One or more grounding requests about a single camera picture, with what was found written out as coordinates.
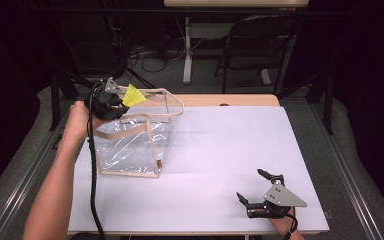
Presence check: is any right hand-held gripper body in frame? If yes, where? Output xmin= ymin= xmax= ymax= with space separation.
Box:
xmin=246 ymin=173 xmax=309 ymax=220

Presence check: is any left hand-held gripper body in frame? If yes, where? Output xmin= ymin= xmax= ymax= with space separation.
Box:
xmin=85 ymin=77 xmax=121 ymax=121

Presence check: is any yellow shuttlecock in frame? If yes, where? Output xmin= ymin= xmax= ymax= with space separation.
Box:
xmin=122 ymin=83 xmax=147 ymax=108

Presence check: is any transparent bag with beige trim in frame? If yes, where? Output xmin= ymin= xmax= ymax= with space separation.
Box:
xmin=93 ymin=84 xmax=185 ymax=179

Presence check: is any person's right hand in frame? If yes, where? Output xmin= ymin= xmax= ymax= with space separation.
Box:
xmin=269 ymin=207 xmax=298 ymax=236

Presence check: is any person's left hand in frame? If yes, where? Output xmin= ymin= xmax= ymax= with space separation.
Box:
xmin=62 ymin=100 xmax=105 ymax=143

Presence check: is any white table board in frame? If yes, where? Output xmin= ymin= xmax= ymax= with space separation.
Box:
xmin=67 ymin=105 xmax=330 ymax=233

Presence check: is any black stand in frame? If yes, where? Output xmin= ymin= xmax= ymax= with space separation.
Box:
xmin=47 ymin=64 xmax=98 ymax=132
xmin=275 ymin=70 xmax=335 ymax=136

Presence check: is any white desk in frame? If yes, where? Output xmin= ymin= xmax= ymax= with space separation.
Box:
xmin=163 ymin=0 xmax=310 ymax=86

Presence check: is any wooden table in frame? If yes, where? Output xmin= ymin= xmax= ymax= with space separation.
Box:
xmin=136 ymin=93 xmax=281 ymax=108

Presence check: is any black folding chair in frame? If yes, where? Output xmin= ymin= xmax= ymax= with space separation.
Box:
xmin=213 ymin=14 xmax=302 ymax=95

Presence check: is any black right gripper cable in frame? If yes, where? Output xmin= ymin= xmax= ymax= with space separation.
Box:
xmin=282 ymin=213 xmax=299 ymax=240

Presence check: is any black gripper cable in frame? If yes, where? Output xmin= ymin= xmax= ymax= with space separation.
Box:
xmin=282 ymin=213 xmax=299 ymax=240
xmin=85 ymin=81 xmax=107 ymax=240

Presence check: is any bundle of floor cables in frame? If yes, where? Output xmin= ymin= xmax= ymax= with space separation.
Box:
xmin=111 ymin=16 xmax=201 ymax=74

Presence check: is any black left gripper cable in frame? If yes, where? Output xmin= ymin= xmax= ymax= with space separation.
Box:
xmin=85 ymin=81 xmax=107 ymax=240

